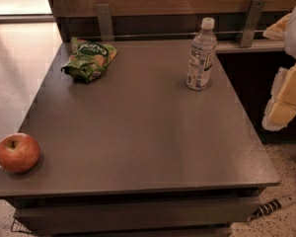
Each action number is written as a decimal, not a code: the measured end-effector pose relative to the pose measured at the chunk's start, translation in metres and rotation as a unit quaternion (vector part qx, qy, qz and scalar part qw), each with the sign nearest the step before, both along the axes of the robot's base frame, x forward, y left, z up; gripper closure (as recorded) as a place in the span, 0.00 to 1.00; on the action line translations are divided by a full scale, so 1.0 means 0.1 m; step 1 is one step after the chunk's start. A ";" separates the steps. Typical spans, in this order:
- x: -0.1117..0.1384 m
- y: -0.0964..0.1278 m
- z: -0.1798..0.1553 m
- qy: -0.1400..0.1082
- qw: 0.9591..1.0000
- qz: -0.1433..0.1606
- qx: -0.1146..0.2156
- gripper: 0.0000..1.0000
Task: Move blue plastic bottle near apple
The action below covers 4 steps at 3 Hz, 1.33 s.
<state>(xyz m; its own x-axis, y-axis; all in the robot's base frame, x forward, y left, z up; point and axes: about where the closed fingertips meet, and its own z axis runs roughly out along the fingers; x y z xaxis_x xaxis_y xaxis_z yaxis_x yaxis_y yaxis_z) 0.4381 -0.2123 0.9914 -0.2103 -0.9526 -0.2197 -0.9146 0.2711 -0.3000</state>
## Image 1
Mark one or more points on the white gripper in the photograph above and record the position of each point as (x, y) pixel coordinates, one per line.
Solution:
(281, 107)

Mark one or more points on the clear plastic water bottle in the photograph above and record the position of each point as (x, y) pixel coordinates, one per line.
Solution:
(201, 57)

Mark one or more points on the red apple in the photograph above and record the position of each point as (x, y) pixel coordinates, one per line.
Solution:
(19, 152)

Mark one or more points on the grey drawer cabinet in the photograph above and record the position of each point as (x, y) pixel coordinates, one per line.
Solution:
(137, 153)

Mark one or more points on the green snack bag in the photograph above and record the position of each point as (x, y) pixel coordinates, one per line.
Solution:
(89, 59)

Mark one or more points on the right metal bracket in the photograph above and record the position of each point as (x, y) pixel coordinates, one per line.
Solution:
(247, 33)

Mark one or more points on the metal bracket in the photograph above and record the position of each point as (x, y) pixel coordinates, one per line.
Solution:
(247, 33)
(105, 22)

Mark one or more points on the horizontal metal rail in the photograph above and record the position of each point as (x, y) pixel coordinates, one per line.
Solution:
(179, 36)

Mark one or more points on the left metal bracket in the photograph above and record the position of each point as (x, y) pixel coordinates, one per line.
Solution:
(105, 22)

